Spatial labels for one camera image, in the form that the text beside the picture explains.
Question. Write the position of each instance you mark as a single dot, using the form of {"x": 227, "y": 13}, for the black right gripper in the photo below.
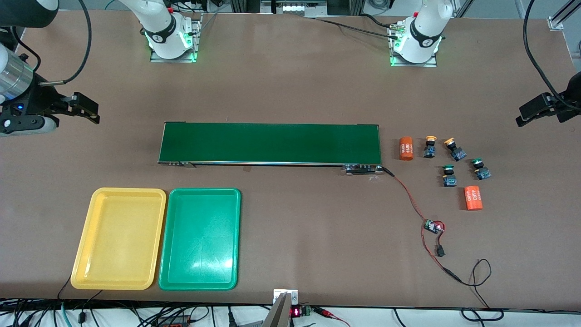
{"x": 37, "y": 101}

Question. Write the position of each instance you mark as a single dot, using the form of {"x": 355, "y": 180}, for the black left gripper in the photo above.
{"x": 568, "y": 105}

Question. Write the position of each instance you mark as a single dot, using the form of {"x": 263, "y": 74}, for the yellow push button switch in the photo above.
{"x": 429, "y": 150}
{"x": 457, "y": 153}

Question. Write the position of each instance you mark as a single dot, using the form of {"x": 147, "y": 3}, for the orange 4680 cylinder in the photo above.
{"x": 473, "y": 198}
{"x": 406, "y": 148}

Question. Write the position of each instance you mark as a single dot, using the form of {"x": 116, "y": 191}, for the green push button switch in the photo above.
{"x": 449, "y": 180}
{"x": 482, "y": 172}

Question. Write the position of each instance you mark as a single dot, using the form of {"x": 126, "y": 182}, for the aluminium profile bar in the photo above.
{"x": 556, "y": 22}

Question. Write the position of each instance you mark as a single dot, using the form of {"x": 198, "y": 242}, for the yellow plastic tray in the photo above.
{"x": 118, "y": 236}

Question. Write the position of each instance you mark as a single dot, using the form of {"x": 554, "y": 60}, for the small green circuit board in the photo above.
{"x": 431, "y": 226}

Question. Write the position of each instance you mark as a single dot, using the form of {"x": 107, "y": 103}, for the green plastic tray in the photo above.
{"x": 199, "y": 236}

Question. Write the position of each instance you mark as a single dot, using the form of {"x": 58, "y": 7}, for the small black connector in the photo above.
{"x": 440, "y": 251}

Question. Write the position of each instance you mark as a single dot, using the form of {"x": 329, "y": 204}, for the green conveyor belt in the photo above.
{"x": 272, "y": 143}

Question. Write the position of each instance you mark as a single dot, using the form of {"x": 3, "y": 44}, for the red digit display module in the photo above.
{"x": 297, "y": 312}

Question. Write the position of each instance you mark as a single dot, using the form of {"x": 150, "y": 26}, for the red clip lead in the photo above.
{"x": 323, "y": 311}

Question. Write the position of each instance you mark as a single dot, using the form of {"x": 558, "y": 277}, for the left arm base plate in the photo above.
{"x": 426, "y": 64}

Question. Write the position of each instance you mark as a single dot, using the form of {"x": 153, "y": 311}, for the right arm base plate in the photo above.
{"x": 196, "y": 43}

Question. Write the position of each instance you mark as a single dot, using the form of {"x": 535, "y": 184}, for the conveyor motor bracket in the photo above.
{"x": 363, "y": 169}

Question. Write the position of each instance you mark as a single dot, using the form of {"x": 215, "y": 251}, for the grey metal camera mount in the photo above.
{"x": 278, "y": 315}

